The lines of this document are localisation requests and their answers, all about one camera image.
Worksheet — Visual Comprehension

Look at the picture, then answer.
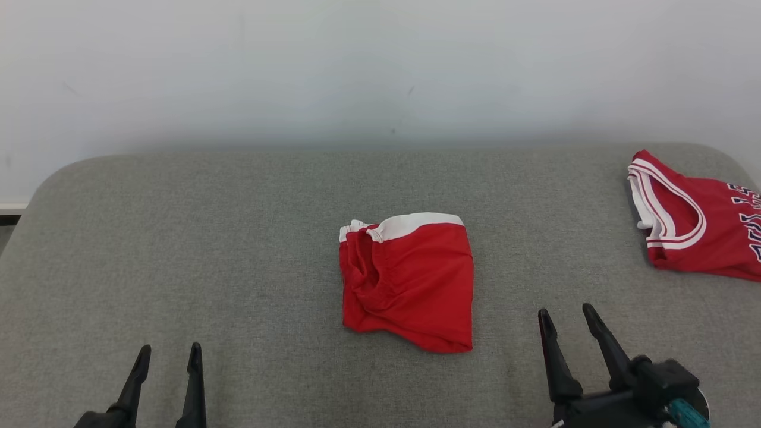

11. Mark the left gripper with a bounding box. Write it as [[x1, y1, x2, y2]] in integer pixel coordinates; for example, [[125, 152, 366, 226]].
[[72, 342, 207, 428]]

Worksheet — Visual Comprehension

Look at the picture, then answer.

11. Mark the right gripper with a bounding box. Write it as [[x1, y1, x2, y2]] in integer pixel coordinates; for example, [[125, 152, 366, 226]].
[[537, 303, 675, 428]]

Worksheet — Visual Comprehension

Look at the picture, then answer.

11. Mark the red basketball jersey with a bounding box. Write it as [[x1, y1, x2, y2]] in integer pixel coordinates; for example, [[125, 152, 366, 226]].
[[627, 149, 761, 283]]

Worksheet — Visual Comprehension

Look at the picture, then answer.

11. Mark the red shorts white stripe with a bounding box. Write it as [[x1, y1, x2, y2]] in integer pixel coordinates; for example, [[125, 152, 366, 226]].
[[338, 212, 475, 355]]

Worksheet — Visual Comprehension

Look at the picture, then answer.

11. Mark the grey fabric sofa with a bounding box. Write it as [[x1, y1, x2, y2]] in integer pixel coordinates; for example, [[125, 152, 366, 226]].
[[0, 142, 761, 428]]

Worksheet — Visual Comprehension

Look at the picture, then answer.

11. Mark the white wall baseboard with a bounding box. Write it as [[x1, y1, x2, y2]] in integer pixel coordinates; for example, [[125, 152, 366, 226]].
[[0, 203, 29, 226]]

